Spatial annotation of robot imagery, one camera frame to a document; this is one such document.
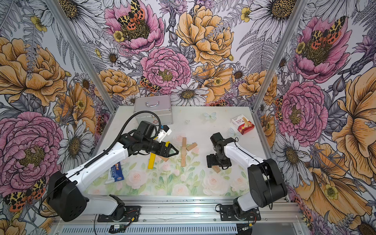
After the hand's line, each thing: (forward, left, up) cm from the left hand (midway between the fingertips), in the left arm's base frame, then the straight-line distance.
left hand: (170, 155), depth 76 cm
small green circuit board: (-29, +26, -20) cm, 43 cm away
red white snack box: (+31, -48, -14) cm, 59 cm away
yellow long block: (0, +1, +10) cm, 10 cm away
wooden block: (+7, +6, -18) cm, 20 cm away
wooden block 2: (+15, -11, -17) cm, 26 cm away
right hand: (-2, -25, -13) cm, 28 cm away
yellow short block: (+5, +14, -17) cm, 22 cm away
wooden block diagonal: (+5, -6, -16) cm, 18 cm away
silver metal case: (+39, +10, -2) cm, 40 cm away
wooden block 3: (-1, -25, -17) cm, 30 cm away
